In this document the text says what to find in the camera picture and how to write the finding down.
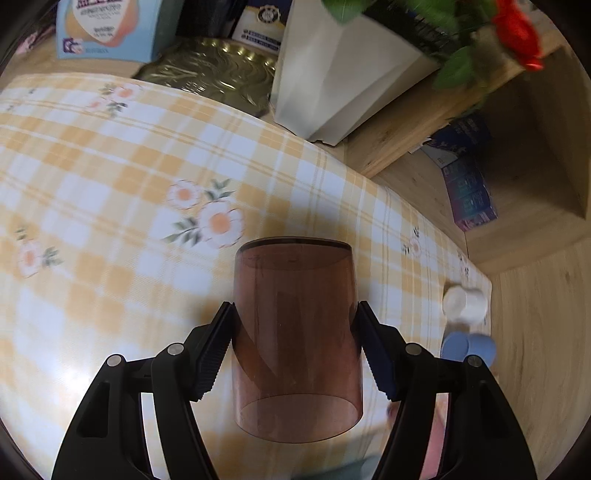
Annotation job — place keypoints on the white small cup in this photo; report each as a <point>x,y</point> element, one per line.
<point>469,306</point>

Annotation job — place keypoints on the purple box on shelf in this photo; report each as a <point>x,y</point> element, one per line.
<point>471,203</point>

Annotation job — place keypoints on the red rose bouquet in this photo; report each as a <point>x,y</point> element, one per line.
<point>449,32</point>

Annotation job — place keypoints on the gold embossed tray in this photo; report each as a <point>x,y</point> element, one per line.
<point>220,70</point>

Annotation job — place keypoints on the yellow plaid floral tablecloth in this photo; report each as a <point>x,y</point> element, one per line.
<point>122,207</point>

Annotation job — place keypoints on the white faceted vase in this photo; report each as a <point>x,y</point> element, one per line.
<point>330,78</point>

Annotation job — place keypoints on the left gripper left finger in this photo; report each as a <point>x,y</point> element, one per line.
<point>106,437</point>

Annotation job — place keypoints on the light blue probiotics box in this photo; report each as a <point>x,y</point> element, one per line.
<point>127,30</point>

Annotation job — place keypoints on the brown translucent cup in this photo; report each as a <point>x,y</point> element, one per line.
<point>296,367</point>

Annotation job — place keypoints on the dark blue box under roses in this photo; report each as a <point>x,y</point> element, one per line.
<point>257,23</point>

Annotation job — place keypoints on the blue plastic cup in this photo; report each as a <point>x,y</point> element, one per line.
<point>459,345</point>

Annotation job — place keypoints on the dark blue snack box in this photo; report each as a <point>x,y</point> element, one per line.
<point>458,139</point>

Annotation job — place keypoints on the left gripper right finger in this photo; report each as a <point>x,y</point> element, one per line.
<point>483,438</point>

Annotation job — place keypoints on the wooden shelf unit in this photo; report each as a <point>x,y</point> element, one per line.
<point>534,155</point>

